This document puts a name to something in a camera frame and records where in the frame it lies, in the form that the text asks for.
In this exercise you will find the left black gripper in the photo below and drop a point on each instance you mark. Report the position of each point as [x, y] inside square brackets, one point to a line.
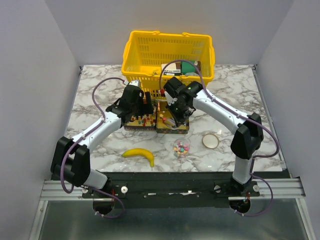
[149, 109]

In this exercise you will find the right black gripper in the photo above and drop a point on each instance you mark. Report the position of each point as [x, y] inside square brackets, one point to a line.
[179, 119]

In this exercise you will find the candy tin box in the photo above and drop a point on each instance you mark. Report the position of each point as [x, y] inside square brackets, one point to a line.
[154, 122]

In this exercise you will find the shiny metal scoop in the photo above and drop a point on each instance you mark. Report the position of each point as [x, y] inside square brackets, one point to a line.
[171, 124]

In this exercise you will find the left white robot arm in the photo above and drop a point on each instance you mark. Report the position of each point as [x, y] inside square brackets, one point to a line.
[71, 159]

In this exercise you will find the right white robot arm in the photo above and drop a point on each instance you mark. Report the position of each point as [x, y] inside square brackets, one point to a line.
[246, 129]

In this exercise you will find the white and black box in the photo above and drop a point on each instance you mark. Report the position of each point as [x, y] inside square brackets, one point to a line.
[173, 69]

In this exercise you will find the green and brown bottle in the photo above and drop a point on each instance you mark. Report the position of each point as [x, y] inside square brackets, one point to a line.
[188, 69]

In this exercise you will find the yellow banana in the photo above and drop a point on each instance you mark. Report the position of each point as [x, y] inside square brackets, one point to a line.
[142, 153]

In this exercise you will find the clear plastic jar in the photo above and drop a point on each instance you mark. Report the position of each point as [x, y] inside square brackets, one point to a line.
[181, 147]

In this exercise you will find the gold jar lid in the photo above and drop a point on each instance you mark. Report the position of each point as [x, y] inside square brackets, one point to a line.
[210, 141]

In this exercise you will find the yellow plastic shopping basket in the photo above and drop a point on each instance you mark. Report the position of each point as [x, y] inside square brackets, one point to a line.
[146, 52]

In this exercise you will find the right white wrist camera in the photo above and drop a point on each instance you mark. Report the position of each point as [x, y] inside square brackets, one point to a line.
[169, 99]

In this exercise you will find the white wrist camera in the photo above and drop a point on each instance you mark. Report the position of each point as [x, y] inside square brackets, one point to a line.
[169, 99]
[135, 83]

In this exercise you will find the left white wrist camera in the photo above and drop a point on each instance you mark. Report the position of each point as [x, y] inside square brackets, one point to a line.
[135, 83]

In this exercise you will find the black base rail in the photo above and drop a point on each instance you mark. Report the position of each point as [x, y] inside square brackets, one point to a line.
[162, 190]

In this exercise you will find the aluminium frame rail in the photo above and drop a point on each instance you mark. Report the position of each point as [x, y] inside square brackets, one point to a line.
[277, 188]

